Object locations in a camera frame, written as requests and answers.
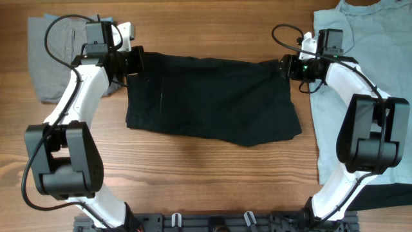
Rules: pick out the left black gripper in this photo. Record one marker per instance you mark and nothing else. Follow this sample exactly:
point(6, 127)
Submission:
point(138, 53)

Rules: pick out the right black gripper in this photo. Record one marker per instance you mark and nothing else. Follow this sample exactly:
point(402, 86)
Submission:
point(289, 69)

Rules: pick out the black shorts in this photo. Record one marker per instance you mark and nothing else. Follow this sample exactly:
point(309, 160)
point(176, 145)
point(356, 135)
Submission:
point(239, 102)

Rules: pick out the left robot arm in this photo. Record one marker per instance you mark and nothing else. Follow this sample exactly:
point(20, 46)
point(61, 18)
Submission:
point(64, 166)

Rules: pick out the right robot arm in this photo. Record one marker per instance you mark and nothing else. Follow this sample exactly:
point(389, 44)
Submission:
point(372, 136)

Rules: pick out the folded grey shorts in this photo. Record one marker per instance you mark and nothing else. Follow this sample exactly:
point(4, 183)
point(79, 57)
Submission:
point(65, 39)

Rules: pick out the light blue t-shirt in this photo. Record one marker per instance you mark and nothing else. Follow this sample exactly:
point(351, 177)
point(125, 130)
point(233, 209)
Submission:
point(379, 38)

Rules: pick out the folded blue garment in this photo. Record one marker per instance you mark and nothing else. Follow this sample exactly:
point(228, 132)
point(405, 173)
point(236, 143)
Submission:
point(93, 17)

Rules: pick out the black garment under t-shirt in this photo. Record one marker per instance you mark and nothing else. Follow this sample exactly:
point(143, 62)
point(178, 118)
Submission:
point(382, 196)

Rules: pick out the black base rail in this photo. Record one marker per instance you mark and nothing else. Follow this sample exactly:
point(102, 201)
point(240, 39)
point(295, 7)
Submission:
point(274, 222)

